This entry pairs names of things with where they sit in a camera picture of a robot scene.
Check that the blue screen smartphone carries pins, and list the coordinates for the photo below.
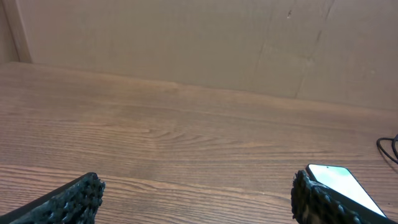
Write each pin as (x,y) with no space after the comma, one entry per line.
(341,184)

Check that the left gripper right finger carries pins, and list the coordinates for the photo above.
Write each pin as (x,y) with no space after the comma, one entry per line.
(312,204)

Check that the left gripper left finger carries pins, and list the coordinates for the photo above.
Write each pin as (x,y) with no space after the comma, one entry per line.
(73,203)

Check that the cardboard wall panel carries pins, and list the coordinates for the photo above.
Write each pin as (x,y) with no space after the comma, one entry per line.
(324,50)

